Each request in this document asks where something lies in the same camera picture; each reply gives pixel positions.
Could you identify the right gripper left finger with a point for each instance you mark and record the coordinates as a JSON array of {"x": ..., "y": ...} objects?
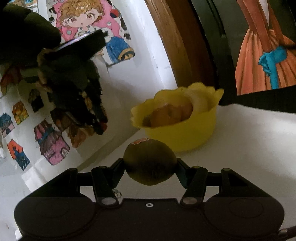
[{"x": 101, "y": 179}]

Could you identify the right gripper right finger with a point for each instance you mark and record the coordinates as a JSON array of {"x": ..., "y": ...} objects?
[{"x": 197, "y": 179}]

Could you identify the brown kiwi with sticker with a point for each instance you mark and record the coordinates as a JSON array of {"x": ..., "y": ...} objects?
[{"x": 149, "y": 162}]

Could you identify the red apple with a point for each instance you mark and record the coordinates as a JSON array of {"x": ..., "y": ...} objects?
[{"x": 168, "y": 115}]

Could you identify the pink cartoon boy poster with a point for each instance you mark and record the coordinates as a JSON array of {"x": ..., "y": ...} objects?
[{"x": 76, "y": 18}]

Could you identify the yellow plastic fruit bowl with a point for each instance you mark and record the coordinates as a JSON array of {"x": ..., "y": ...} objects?
[{"x": 190, "y": 133}]

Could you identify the paper sheet with house drawings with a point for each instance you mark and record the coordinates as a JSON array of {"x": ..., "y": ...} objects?
[{"x": 33, "y": 149}]

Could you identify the girl with bubblegum painting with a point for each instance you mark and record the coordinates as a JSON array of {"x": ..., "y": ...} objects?
[{"x": 249, "y": 56}]

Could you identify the brown wooden frame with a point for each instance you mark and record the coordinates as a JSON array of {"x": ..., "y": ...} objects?
[{"x": 184, "y": 41}]

